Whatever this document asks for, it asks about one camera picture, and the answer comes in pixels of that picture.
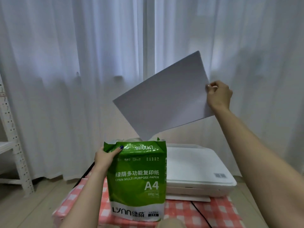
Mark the person's right forearm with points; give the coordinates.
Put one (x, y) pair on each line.
(257, 168)

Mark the white perforated metal shelf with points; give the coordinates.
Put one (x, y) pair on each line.
(14, 149)

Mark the person's left hand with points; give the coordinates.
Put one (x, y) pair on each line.
(104, 158)

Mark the person's left forearm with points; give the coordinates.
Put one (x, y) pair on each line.
(82, 198)

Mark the white printer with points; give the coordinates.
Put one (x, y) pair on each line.
(198, 172)

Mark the green copy paper pack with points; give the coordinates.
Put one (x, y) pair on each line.
(136, 180)

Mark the red checkered tablecloth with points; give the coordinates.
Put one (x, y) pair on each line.
(209, 212)

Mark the person's right hand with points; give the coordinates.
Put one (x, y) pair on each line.
(219, 96)

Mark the person's left thumb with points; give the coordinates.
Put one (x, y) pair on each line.
(116, 150)

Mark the white sheer curtain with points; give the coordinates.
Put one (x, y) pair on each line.
(152, 68)

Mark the person's right thumb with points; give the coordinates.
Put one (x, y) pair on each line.
(208, 90)

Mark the white paper sheet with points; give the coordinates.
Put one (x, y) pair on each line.
(163, 96)

